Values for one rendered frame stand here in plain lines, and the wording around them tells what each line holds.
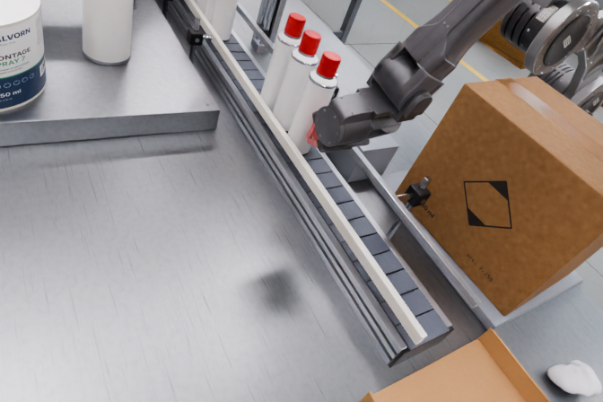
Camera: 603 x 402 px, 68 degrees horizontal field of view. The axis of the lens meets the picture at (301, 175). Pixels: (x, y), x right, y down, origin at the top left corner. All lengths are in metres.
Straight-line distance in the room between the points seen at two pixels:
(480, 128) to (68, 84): 0.72
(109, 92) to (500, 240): 0.73
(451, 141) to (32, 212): 0.68
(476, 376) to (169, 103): 0.70
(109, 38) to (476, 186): 0.72
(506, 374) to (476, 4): 0.55
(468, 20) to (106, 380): 0.61
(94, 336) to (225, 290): 0.18
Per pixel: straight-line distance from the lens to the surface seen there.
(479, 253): 0.84
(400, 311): 0.66
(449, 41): 0.60
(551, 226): 0.76
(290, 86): 0.84
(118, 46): 0.96
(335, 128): 0.61
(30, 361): 0.63
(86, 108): 0.86
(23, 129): 0.84
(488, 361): 0.81
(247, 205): 0.79
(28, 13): 0.82
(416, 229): 0.71
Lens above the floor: 1.40
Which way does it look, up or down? 40 degrees down
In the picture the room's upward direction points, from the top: 23 degrees clockwise
